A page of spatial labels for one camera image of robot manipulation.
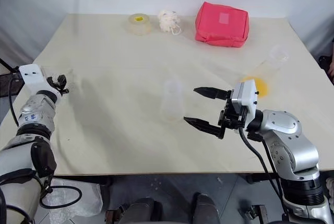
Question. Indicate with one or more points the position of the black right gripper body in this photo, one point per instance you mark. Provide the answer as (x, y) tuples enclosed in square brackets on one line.
[(232, 118)]

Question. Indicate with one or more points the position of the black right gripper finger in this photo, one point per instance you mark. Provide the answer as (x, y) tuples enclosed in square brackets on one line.
[(211, 93), (206, 127)]

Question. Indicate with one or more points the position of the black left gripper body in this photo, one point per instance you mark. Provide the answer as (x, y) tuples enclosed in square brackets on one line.
[(53, 82)]

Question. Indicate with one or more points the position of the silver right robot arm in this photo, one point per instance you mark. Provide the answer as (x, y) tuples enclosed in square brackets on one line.
[(292, 145)]

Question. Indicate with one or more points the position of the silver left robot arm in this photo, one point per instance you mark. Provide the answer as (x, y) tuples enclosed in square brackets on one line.
[(28, 130)]

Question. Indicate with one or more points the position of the clear cup with orange liquid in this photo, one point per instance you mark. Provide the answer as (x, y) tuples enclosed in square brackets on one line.
[(271, 64)]

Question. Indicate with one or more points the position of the clear plastic cup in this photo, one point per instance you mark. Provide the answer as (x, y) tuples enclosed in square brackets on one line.
[(172, 101)]

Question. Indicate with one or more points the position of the red fabric pouch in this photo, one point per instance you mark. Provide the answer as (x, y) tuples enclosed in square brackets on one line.
[(221, 24)]

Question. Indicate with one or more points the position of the dark rounded shape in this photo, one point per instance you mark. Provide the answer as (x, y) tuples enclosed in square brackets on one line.
[(206, 209), (141, 211)]

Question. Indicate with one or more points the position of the clear tape roll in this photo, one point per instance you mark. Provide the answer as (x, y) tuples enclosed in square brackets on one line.
[(139, 24)]

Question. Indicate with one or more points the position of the dark object beside table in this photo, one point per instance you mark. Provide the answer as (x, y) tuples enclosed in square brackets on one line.
[(326, 63)]

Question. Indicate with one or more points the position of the clear plastic bag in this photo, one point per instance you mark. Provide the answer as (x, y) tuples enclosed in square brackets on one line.
[(78, 203)]

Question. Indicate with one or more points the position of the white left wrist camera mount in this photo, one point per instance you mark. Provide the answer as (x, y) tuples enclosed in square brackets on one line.
[(32, 77)]

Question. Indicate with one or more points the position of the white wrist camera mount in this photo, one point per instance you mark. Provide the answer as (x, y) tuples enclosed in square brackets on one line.
[(32, 77), (248, 96)]

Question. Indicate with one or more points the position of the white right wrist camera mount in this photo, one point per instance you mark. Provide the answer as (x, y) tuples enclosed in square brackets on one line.
[(248, 96)]

